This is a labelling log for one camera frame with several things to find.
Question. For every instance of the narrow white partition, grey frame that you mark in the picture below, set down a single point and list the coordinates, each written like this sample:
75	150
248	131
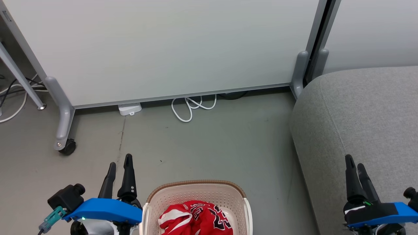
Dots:
369	32

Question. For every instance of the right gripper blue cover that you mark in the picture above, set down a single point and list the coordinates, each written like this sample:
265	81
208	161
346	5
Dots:
378	213

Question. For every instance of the grey fabric sofa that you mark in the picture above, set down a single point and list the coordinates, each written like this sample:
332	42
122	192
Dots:
359	124

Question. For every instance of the grey metal table leg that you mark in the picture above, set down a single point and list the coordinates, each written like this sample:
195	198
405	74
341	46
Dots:
19	76

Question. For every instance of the black caster wheel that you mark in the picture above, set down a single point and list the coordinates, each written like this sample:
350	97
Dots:
68	147

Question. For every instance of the beige perforated laundry basket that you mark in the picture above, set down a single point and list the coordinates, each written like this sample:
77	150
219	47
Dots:
202	192

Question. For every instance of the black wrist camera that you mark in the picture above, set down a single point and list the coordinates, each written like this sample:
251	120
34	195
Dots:
412	195
67	197

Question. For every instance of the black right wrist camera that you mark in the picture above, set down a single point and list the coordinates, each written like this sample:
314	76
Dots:
412	195

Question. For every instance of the red number 23 jersey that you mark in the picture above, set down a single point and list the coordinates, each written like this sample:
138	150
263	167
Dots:
196	218

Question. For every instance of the white power adapter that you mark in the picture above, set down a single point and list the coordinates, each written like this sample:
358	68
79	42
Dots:
130	108

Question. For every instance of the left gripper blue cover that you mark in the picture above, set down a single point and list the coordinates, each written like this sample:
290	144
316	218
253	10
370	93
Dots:
104	210

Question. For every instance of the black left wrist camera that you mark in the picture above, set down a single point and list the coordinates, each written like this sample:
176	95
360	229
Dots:
67	197

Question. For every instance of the wide white partition, grey frame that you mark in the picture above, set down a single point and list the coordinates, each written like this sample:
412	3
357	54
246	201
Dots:
163	49

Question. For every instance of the teal left camera connector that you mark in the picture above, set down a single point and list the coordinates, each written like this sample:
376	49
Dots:
52	218

